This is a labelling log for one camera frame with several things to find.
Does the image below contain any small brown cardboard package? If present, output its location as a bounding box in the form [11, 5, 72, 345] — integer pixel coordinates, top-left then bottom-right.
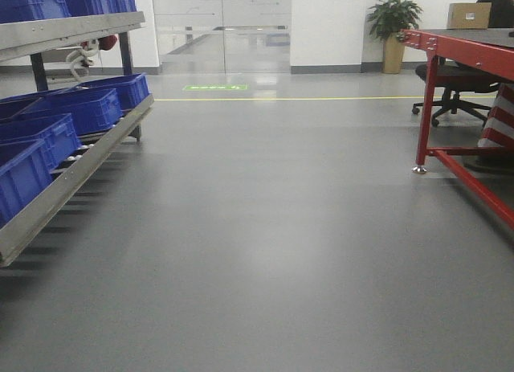
[447, 2, 492, 30]

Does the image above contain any blue plastic crate far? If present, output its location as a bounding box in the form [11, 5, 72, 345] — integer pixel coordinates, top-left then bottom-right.
[75, 73, 150, 111]

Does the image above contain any blue plastic crate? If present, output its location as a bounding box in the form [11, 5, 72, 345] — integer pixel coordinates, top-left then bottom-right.
[15, 88, 123, 135]
[75, 73, 150, 111]
[1, 113, 82, 170]
[1, 139, 51, 227]

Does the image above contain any glass double door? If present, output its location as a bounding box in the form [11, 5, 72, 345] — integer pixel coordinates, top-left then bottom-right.
[153, 0, 292, 74]

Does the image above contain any potted green plant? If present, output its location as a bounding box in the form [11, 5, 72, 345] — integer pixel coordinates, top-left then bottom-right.
[366, 0, 423, 74]

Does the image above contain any black office chair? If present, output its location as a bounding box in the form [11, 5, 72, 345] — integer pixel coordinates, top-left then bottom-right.
[430, 64, 500, 127]

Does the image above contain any blue plastic crate front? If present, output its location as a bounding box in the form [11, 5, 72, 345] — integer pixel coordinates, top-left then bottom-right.
[1, 139, 51, 227]

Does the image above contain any red white striped barrier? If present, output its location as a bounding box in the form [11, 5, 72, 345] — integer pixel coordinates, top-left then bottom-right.
[477, 84, 513, 149]

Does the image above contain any grey metal roller rack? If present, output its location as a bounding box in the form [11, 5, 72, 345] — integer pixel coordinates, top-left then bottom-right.
[1, 11, 153, 268]

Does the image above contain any blue crate on top shelf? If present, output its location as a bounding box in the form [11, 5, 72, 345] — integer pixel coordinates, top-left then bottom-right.
[1, 0, 137, 23]

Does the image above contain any red metal table frame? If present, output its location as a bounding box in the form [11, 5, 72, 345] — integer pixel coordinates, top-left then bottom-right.
[402, 28, 513, 227]

